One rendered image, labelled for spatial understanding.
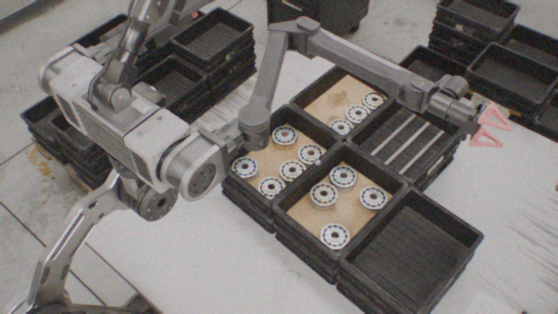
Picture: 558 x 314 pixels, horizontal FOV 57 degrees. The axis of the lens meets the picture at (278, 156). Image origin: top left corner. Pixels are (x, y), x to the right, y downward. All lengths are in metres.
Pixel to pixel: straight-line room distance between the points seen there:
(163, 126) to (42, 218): 2.00
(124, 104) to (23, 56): 2.96
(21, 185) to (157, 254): 1.52
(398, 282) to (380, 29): 2.57
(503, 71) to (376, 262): 1.62
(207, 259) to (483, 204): 1.10
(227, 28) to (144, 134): 2.04
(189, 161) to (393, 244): 0.90
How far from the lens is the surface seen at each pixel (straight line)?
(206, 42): 3.13
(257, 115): 1.27
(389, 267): 1.81
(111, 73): 1.28
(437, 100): 1.38
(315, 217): 1.88
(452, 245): 1.90
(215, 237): 2.00
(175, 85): 3.05
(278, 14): 3.63
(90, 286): 2.85
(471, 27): 3.27
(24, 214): 3.23
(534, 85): 3.08
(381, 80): 1.43
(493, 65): 3.13
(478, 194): 2.22
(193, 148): 1.22
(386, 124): 2.19
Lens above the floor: 2.42
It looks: 51 degrees down
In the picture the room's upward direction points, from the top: 2 degrees counter-clockwise
